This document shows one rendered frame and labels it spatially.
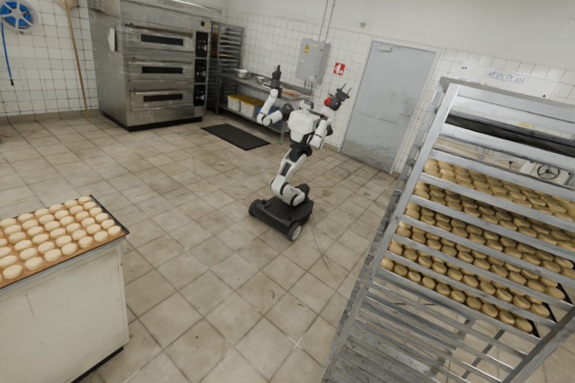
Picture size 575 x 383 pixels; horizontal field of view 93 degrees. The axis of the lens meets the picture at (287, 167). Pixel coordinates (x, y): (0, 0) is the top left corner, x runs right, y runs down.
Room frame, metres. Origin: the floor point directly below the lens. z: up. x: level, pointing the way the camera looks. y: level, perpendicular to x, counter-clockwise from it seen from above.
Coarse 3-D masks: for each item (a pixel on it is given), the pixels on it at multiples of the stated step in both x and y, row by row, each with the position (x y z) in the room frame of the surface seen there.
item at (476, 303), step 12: (384, 264) 0.92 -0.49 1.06; (396, 264) 0.96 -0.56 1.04; (408, 276) 0.89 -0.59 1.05; (420, 276) 0.90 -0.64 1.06; (432, 288) 0.86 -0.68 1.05; (444, 288) 0.86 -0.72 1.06; (456, 288) 0.88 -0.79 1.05; (456, 300) 0.82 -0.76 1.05; (468, 300) 0.82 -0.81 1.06; (480, 300) 0.85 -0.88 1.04; (492, 312) 0.78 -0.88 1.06; (504, 312) 0.79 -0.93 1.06; (516, 324) 0.76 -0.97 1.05; (528, 324) 0.76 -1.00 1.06
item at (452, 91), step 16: (448, 96) 0.88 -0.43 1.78; (448, 112) 0.87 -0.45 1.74; (432, 128) 0.88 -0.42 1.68; (432, 144) 0.87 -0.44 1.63; (416, 160) 0.89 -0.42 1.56; (416, 176) 0.87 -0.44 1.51; (400, 208) 0.88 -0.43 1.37; (384, 240) 0.88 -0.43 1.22; (368, 272) 0.88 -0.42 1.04; (368, 288) 0.87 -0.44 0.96; (352, 320) 0.87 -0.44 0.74; (336, 352) 0.88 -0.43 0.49
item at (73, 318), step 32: (96, 256) 0.86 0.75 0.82; (32, 288) 0.67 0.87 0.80; (64, 288) 0.75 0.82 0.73; (96, 288) 0.85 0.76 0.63; (0, 320) 0.59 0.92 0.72; (32, 320) 0.65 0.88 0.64; (64, 320) 0.73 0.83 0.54; (96, 320) 0.83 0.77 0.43; (0, 352) 0.56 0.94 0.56; (32, 352) 0.63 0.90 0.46; (64, 352) 0.71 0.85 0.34; (96, 352) 0.81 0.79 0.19
